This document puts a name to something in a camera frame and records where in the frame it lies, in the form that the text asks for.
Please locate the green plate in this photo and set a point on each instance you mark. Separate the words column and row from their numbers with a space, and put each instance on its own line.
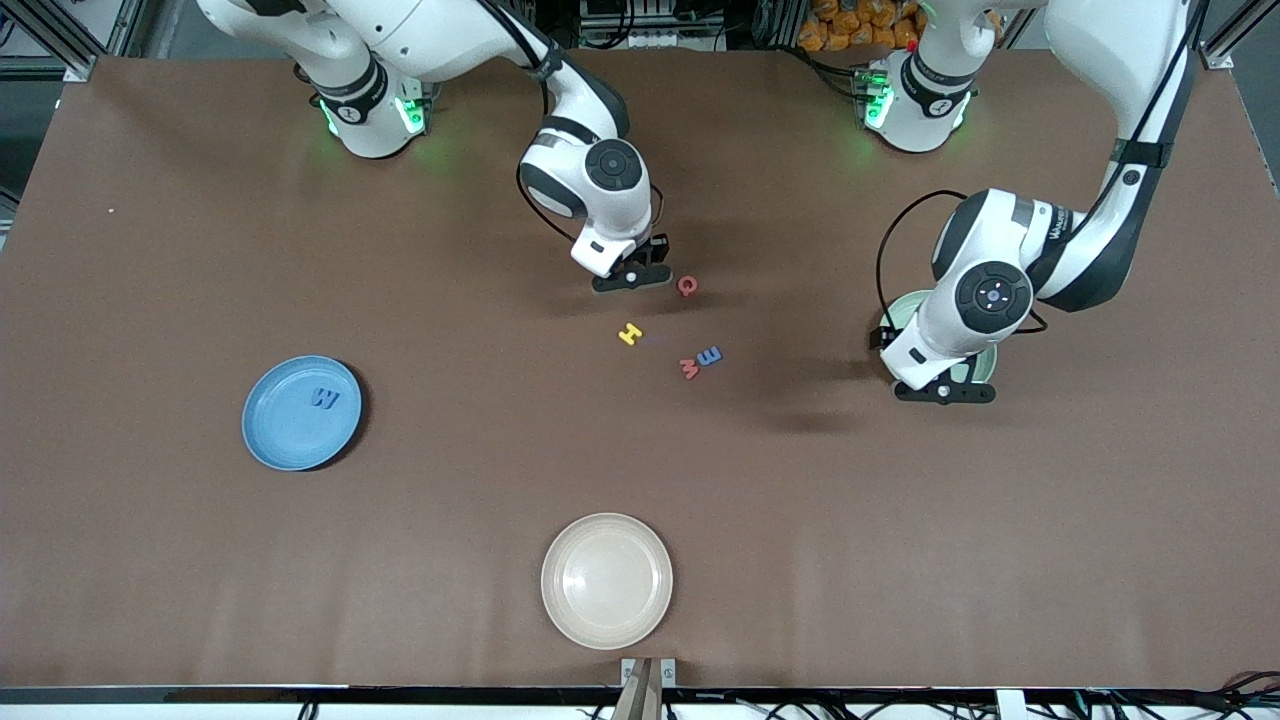
column 905, row 310

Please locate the beige plate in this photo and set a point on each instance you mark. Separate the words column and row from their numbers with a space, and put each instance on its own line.
column 607, row 581

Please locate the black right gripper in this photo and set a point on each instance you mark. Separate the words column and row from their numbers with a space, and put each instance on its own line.
column 657, row 247

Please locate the red foam lowercase w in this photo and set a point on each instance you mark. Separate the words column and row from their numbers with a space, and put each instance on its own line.
column 689, row 370

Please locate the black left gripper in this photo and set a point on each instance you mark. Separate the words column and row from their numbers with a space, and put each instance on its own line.
column 886, row 339

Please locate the aluminium frame corner post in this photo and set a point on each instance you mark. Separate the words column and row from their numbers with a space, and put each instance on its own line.
column 1218, row 57
column 78, row 70

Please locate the beige mounting post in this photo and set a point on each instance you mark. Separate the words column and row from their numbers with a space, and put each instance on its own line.
column 640, row 700

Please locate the red foam letter Q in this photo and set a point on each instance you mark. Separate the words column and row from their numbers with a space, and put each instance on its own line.
column 692, row 292

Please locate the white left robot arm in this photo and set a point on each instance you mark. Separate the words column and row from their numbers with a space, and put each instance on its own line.
column 945, row 330

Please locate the small white power strip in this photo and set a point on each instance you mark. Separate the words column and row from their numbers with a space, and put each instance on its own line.
column 650, row 40

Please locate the blue plate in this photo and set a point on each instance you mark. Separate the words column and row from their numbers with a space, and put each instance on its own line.
column 290, row 430

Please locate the metal table edge bracket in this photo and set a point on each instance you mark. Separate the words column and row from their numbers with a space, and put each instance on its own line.
column 628, row 668

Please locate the blue foam lowercase m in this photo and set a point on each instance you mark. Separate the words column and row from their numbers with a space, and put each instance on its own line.
column 710, row 357

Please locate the orange snack bag pile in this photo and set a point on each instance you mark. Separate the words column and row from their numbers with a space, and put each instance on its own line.
column 830, row 30

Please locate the blue foam uppercase W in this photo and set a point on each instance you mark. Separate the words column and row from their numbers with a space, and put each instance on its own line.
column 324, row 400

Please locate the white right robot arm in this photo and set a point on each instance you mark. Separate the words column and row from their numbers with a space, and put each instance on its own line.
column 600, row 215

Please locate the yellow foam uppercase H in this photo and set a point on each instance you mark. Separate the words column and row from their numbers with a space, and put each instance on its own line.
column 630, row 335

